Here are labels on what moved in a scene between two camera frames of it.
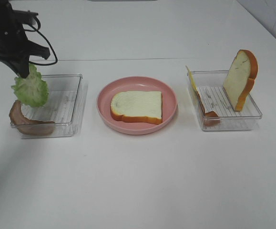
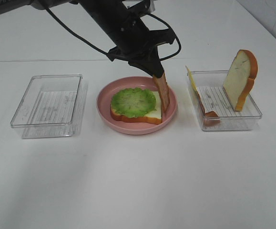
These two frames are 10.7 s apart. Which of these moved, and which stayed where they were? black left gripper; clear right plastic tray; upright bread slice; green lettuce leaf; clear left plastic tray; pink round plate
Moved: black left gripper; green lettuce leaf
Stayed: pink round plate; upright bread slice; clear left plastic tray; clear right plastic tray
